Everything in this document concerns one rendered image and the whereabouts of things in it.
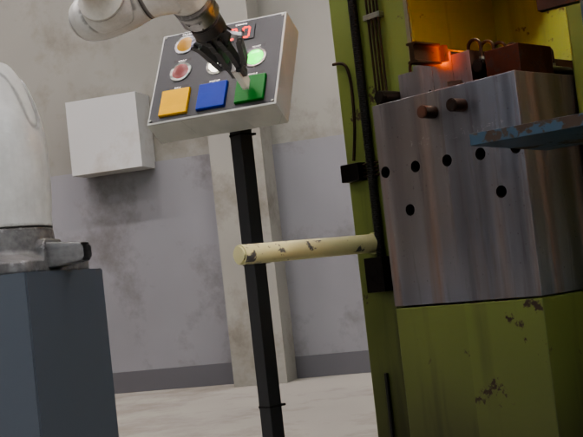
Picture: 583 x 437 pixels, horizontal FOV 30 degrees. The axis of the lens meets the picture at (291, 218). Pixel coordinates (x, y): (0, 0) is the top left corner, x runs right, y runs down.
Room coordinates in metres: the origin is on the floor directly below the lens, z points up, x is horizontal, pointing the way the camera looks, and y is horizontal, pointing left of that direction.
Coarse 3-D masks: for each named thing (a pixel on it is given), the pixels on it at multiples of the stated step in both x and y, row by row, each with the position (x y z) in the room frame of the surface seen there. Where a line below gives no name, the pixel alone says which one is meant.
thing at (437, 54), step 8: (416, 48) 2.25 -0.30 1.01; (424, 48) 2.27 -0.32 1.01; (432, 48) 2.29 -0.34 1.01; (440, 48) 2.29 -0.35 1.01; (416, 56) 2.25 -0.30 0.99; (424, 56) 2.27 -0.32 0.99; (432, 56) 2.29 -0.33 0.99; (440, 56) 2.30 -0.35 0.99; (448, 56) 2.29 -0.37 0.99; (416, 64) 2.27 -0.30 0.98; (424, 64) 2.28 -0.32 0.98; (432, 64) 2.29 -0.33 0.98
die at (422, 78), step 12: (456, 60) 2.28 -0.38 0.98; (468, 60) 2.26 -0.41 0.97; (564, 60) 2.51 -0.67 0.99; (420, 72) 2.36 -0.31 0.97; (432, 72) 2.33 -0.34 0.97; (444, 72) 2.31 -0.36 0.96; (456, 72) 2.29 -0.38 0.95; (468, 72) 2.26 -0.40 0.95; (408, 84) 2.38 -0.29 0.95; (420, 84) 2.36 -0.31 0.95; (432, 84) 2.34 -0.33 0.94; (444, 84) 2.31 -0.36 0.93; (408, 96) 2.39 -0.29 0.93
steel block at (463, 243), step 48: (432, 96) 2.26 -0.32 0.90; (480, 96) 2.18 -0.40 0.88; (528, 96) 2.14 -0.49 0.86; (576, 96) 2.26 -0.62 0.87; (384, 144) 2.37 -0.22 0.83; (384, 192) 2.38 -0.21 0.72; (432, 192) 2.28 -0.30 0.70; (480, 192) 2.20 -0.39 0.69; (528, 192) 2.11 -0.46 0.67; (576, 192) 2.23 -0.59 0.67; (432, 240) 2.30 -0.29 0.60; (480, 240) 2.21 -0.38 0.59; (528, 240) 2.12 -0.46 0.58; (576, 240) 2.21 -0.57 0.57; (432, 288) 2.31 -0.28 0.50; (480, 288) 2.22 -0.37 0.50; (528, 288) 2.13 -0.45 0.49; (576, 288) 2.20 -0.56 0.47
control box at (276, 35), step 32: (256, 32) 2.61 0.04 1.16; (288, 32) 2.60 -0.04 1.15; (160, 64) 2.68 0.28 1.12; (192, 64) 2.64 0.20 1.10; (256, 64) 2.55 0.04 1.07; (288, 64) 2.57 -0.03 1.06; (160, 96) 2.63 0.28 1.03; (192, 96) 2.59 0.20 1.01; (288, 96) 2.55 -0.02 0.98; (160, 128) 2.60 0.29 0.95; (192, 128) 2.59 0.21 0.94; (224, 128) 2.58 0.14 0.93
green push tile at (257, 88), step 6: (252, 78) 2.53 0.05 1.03; (258, 78) 2.52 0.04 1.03; (264, 78) 2.51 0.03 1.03; (252, 84) 2.52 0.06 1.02; (258, 84) 2.51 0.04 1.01; (264, 84) 2.51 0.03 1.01; (240, 90) 2.52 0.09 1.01; (246, 90) 2.52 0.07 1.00; (252, 90) 2.51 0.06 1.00; (258, 90) 2.50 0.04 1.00; (264, 90) 2.50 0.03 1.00; (234, 96) 2.52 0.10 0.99; (240, 96) 2.51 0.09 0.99; (246, 96) 2.51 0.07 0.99; (252, 96) 2.50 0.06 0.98; (258, 96) 2.49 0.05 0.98; (264, 96) 2.50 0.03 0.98; (234, 102) 2.52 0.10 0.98; (240, 102) 2.51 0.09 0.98
